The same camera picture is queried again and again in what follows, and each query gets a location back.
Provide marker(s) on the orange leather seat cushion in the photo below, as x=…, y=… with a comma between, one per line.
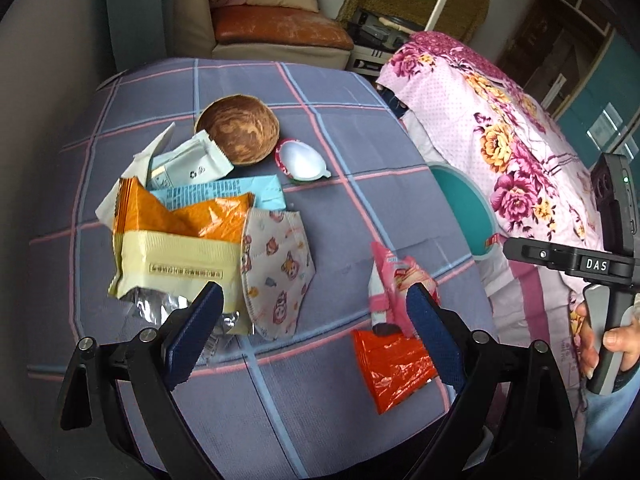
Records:
x=280, y=27

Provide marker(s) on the grey plaid bed sheet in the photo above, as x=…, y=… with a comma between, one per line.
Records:
x=350, y=210

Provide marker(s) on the orange and cream snack bag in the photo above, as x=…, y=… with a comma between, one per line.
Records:
x=175, y=255

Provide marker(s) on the pink floral blanket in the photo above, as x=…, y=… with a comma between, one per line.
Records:
x=500, y=125

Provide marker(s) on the white jelly cup red rim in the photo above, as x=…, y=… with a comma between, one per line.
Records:
x=302, y=162

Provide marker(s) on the black stereo unit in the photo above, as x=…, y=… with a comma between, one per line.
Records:
x=372, y=32

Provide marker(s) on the red-orange plastic wrapper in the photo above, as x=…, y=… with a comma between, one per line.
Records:
x=395, y=370

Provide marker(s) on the cartoon printed face mask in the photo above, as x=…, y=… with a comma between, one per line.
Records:
x=275, y=275

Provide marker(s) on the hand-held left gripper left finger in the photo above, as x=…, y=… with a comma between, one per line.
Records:
x=192, y=330

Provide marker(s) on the wooden shelf unit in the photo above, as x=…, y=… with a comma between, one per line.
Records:
x=555, y=45

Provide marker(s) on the pink snack packet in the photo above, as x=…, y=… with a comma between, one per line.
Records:
x=395, y=280

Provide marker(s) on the brown wooden bowl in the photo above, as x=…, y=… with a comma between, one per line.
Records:
x=240, y=127

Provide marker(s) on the light blue wrapper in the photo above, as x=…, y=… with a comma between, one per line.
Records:
x=225, y=190

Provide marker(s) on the person's right hand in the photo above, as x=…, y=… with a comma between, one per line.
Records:
x=622, y=340

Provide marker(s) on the white paper tissue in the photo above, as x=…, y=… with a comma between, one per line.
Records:
x=150, y=157

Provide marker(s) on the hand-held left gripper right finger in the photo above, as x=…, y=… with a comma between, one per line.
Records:
x=435, y=335

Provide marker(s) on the teal cabinet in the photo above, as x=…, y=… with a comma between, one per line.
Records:
x=607, y=95

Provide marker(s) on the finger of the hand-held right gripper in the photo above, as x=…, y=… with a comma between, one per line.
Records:
x=535, y=252

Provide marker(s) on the white plastic wrapper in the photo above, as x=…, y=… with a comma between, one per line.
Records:
x=200, y=165

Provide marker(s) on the teal waste bin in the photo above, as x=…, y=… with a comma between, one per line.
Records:
x=465, y=210

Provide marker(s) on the dark blue cloth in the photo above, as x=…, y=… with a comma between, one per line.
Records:
x=395, y=102

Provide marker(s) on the beige armchair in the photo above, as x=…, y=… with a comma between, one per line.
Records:
x=192, y=25

